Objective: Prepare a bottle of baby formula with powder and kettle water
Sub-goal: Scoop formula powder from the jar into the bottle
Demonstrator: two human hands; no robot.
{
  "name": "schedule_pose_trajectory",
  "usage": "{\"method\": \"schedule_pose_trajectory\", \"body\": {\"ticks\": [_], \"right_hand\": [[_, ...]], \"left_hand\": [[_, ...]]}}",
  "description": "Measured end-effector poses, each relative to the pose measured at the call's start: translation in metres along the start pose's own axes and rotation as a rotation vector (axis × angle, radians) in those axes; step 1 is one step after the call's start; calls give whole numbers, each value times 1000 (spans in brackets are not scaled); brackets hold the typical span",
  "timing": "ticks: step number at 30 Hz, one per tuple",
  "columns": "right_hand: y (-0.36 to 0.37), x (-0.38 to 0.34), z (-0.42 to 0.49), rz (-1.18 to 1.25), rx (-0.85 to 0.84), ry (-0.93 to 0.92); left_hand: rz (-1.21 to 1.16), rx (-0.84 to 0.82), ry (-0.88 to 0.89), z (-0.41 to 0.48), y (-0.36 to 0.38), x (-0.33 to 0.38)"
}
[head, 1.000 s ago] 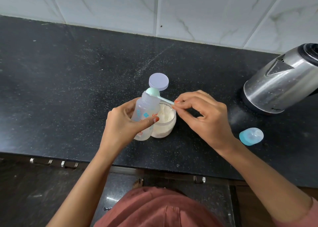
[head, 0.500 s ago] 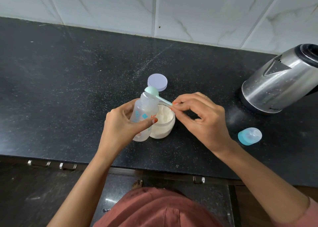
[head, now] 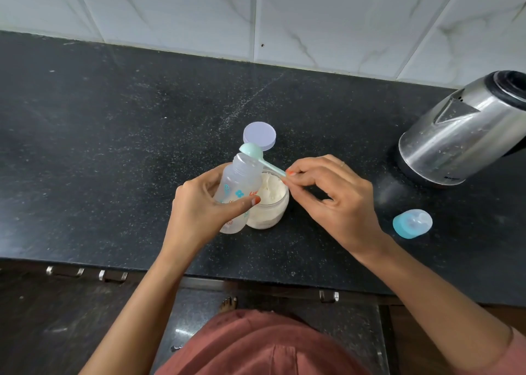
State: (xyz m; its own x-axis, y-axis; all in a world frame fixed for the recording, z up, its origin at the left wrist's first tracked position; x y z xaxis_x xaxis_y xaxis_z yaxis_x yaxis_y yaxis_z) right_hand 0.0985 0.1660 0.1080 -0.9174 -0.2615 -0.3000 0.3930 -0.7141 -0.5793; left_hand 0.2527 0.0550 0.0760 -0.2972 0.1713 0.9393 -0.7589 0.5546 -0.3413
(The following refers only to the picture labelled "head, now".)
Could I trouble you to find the person's right hand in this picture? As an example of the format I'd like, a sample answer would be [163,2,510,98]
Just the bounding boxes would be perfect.
[281,154,391,261]

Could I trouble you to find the person's left hand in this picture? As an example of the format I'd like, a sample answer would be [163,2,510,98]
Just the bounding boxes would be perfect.
[162,163,262,261]

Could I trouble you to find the person's right forearm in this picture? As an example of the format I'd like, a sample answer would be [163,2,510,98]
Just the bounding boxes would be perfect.
[353,233,514,363]

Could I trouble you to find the lilac round jar lid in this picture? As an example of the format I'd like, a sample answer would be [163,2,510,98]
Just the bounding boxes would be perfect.
[243,121,277,152]

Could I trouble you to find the clear milk powder jar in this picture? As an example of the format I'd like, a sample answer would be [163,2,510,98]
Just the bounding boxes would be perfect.
[245,171,290,230]

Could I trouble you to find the person's left foot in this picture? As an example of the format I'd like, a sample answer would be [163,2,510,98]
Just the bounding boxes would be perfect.
[218,296,239,315]

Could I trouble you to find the blue bottle teat cap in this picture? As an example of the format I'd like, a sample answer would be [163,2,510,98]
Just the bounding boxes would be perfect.
[392,208,433,240]

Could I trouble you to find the person's left forearm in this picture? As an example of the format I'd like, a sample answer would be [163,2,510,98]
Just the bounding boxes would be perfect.
[78,247,194,375]

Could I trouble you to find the reddish pink garment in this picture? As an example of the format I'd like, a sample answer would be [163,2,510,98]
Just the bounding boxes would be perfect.
[154,309,526,375]

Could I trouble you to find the light blue measuring scoop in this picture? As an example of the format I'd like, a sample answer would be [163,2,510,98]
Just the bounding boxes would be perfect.
[238,142,288,178]

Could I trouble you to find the clear plastic baby bottle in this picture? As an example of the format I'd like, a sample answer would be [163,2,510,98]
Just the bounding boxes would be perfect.
[213,151,264,235]

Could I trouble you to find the steel electric kettle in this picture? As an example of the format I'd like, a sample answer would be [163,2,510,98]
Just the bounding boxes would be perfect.
[397,70,526,187]

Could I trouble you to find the dark wooden cabinet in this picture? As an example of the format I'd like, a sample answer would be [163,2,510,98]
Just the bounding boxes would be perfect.
[0,257,526,375]

